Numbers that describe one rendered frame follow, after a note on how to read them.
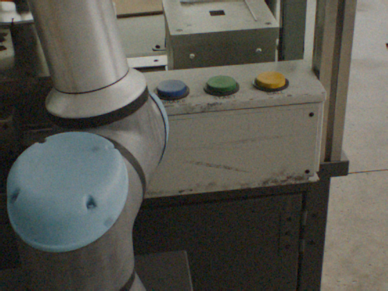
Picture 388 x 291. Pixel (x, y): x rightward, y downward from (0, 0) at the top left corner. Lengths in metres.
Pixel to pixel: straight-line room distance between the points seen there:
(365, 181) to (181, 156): 1.45
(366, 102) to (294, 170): 1.84
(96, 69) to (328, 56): 0.38
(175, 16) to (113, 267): 0.61
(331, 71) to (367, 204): 1.29
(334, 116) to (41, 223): 0.54
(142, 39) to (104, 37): 0.78
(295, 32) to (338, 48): 0.11
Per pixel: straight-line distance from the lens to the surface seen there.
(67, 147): 0.70
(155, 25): 1.57
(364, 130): 2.65
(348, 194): 2.30
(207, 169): 0.98
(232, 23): 1.17
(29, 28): 1.25
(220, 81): 0.96
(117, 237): 0.68
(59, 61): 0.73
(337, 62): 1.01
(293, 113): 0.96
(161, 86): 0.95
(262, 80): 0.96
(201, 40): 1.14
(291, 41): 1.09
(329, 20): 0.97
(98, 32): 0.72
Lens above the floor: 1.34
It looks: 32 degrees down
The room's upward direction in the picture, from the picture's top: 2 degrees counter-clockwise
